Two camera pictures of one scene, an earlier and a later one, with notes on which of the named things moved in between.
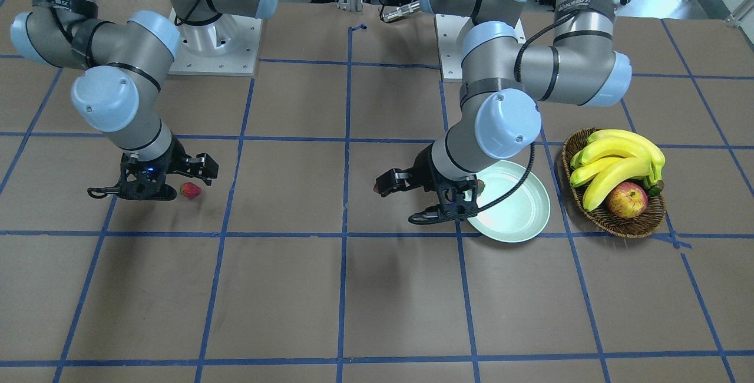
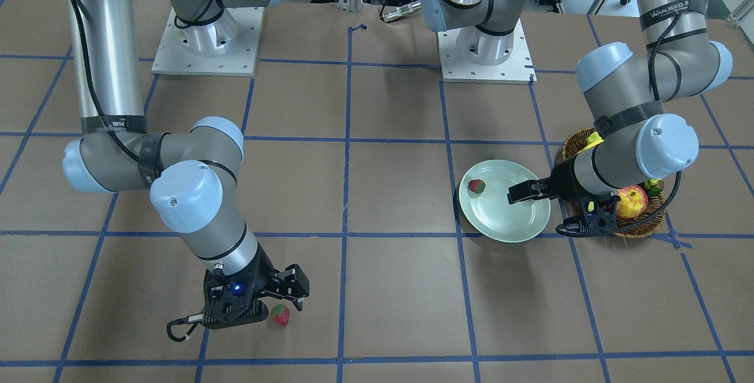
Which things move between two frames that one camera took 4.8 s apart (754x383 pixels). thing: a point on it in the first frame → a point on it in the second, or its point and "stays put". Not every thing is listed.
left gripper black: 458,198 → 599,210
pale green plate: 519,216 stays put
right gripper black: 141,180 → 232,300
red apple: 627,200 stays put
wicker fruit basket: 652,218 stays put
